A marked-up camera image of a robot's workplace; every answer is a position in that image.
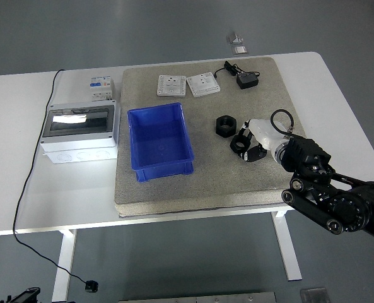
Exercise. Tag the white circuit breaker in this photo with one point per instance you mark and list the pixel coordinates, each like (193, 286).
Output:
(101, 90)

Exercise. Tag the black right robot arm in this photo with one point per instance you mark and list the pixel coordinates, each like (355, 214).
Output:
(347, 208)

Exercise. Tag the flat metal floor socket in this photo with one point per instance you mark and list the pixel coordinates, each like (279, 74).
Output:
(239, 50)

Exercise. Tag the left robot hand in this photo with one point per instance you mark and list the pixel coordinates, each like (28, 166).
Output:
(26, 296)

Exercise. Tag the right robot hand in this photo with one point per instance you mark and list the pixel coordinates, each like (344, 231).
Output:
(264, 132)

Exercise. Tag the open metal floor socket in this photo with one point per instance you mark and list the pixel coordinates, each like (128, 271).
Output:
(234, 38)

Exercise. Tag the blue plastic box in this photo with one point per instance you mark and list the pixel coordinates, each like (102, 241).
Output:
(160, 139)

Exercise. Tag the white socket panel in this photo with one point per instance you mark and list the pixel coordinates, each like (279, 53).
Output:
(203, 84)
(171, 85)

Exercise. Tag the white table leg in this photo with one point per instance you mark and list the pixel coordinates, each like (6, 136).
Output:
(287, 246)
(65, 262)

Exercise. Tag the black power adapter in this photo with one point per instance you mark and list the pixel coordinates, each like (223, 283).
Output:
(247, 80)

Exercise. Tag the black hex nut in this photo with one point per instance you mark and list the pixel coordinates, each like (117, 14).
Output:
(225, 127)
(238, 143)

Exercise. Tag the grey-brown mat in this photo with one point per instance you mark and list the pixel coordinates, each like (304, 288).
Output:
(212, 176)

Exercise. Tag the grey floor plate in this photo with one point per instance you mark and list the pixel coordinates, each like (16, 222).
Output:
(314, 296)

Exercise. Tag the grey distribution box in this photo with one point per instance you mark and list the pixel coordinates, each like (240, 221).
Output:
(79, 135)

